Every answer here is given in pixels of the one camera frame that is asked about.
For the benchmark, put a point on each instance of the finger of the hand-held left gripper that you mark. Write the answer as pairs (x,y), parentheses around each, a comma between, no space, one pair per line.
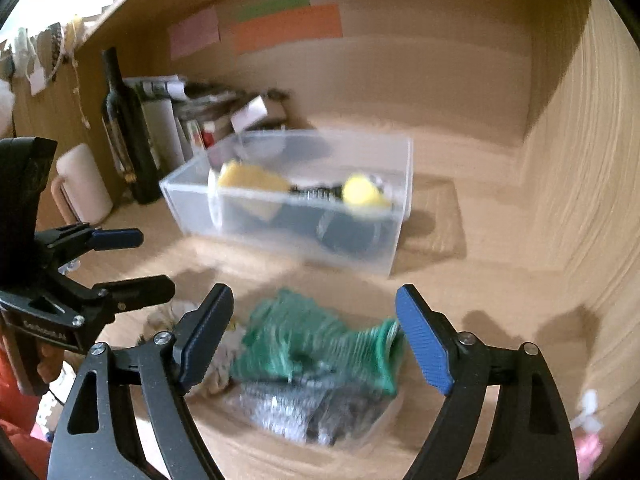
(145,290)
(117,238)

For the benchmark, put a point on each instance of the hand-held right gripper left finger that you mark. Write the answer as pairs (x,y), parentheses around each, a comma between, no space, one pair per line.
(204,332)

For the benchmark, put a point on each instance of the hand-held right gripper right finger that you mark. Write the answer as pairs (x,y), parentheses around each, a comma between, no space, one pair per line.
(424,342)

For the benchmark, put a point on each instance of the green knitted cloth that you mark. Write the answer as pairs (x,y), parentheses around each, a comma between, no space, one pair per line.
(300,340)

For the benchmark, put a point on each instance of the grey patterned cloth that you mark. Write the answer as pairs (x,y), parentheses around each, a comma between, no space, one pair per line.
(295,407)

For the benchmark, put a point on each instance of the translucent plastic storage box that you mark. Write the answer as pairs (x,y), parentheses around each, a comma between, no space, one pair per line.
(280,210)

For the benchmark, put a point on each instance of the person's left forearm red sleeve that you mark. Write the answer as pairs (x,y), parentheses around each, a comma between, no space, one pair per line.
(17,440)

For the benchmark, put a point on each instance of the yellow round soft toy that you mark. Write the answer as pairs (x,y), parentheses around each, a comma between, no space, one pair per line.
(362,192)

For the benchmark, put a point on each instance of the white and pink soft toy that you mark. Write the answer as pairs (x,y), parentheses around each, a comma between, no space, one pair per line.
(587,435)

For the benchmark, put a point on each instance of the person's left hand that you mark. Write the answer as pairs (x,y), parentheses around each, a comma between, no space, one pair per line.
(50,365)

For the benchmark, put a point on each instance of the white mug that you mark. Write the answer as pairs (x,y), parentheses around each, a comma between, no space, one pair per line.
(82,185)

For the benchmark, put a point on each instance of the dark wine bottle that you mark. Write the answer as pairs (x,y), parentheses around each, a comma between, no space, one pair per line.
(125,125)

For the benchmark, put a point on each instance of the black cloth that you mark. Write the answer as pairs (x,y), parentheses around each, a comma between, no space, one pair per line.
(350,232)

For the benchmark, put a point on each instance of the yellow sponge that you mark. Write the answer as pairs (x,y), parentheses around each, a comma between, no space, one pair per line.
(252,178)

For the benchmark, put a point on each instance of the stack of books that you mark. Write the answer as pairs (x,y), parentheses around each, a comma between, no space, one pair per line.
(197,110)

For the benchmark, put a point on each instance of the white cardboard box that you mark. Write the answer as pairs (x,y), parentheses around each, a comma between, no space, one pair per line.
(250,112)

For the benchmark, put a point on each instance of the pink paper sheet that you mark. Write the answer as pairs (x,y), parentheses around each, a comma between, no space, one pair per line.
(194,35)

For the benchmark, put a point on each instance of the orange paper sheet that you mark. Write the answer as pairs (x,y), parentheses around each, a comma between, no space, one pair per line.
(287,30)

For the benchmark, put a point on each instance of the green paper sheet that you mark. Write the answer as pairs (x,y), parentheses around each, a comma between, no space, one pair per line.
(272,8)

